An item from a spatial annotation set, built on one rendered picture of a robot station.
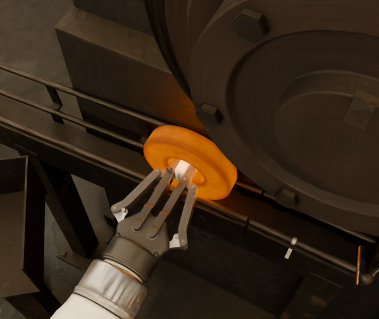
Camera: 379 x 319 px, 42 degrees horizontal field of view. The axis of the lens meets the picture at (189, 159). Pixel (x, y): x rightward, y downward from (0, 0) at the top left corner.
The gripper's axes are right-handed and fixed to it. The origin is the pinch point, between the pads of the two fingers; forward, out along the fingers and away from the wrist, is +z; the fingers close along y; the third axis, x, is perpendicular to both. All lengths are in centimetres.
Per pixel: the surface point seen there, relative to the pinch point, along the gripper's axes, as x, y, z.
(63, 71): -80, -83, 51
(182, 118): -0.6, -4.7, 6.7
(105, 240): -76, -31, 0
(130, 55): 9.6, -14.0, 7.6
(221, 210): -6.2, 7.4, -3.0
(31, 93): -79, -87, 37
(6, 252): -15.7, -24.8, -23.7
